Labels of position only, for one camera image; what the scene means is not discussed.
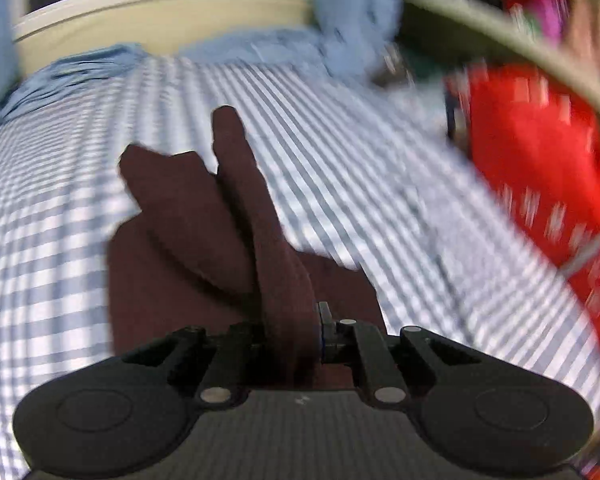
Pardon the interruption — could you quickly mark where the maroon printed t-shirt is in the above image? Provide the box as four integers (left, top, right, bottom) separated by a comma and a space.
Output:
107, 106, 384, 390

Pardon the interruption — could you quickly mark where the blue white checkered bedsheet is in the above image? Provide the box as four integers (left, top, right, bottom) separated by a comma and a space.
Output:
0, 58, 600, 479

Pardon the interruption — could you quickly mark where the red bag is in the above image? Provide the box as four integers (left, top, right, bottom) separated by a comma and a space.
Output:
445, 64, 600, 341

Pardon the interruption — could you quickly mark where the right blue star curtain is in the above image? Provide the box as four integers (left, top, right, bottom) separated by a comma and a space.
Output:
180, 0, 403, 80

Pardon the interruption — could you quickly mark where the white framed window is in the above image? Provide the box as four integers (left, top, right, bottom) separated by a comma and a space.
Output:
10, 0, 311, 74

